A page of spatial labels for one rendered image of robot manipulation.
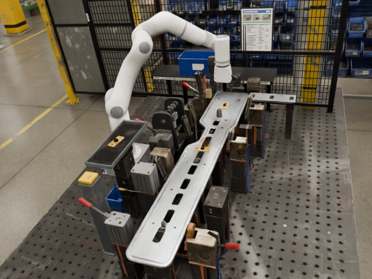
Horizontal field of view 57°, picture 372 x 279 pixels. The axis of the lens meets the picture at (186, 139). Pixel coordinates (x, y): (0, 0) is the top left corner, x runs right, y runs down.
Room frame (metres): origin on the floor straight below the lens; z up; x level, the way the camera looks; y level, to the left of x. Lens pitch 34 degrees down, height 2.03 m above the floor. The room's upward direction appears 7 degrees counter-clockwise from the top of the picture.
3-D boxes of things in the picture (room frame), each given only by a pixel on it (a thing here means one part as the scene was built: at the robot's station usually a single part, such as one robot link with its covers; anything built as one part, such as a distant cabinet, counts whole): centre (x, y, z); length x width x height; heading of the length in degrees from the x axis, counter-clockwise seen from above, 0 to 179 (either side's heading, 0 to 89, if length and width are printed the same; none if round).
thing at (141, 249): (1.42, -0.08, 1.00); 1.38 x 0.22 x 0.02; 157
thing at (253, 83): (2.07, -0.49, 0.88); 0.08 x 0.08 x 0.36; 67
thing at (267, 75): (2.35, -0.25, 1.01); 0.90 x 0.22 x 0.03; 67
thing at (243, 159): (1.43, -0.26, 0.87); 0.12 x 0.09 x 0.35; 67
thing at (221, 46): (1.87, -0.26, 1.37); 0.09 x 0.08 x 0.13; 10
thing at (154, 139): (1.44, 0.16, 0.90); 0.05 x 0.05 x 0.40; 67
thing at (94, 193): (1.13, 0.42, 0.92); 0.08 x 0.08 x 0.44; 67
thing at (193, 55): (2.38, -0.18, 1.09); 0.30 x 0.17 x 0.13; 67
